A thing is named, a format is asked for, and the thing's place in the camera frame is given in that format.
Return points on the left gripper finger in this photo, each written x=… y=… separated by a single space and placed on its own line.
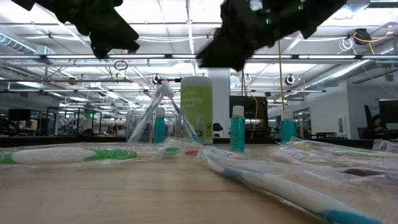
x=115 y=34

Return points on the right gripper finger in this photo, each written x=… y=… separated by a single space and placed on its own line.
x=224 y=54

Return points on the teal mouthwash bottle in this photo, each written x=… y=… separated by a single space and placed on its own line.
x=289 y=130
x=237 y=133
x=160 y=127

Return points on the orange white toothbrush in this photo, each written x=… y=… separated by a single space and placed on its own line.
x=342 y=154
x=192 y=152

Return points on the green white toothbrush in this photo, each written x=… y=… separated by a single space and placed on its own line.
x=62 y=154

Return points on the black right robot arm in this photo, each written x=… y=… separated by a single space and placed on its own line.
x=326 y=11

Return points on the white building column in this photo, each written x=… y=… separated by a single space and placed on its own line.
x=221 y=102

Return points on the large black screen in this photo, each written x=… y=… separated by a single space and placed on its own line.
x=258 y=107

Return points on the black monitor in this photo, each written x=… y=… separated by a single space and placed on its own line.
x=19 y=114
x=388 y=111

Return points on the person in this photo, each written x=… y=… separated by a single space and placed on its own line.
x=374 y=127

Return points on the silver ventilation duct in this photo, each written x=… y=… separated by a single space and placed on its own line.
x=342 y=73
x=15 y=43

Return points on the black aluminium table frame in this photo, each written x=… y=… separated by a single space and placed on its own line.
x=62 y=140

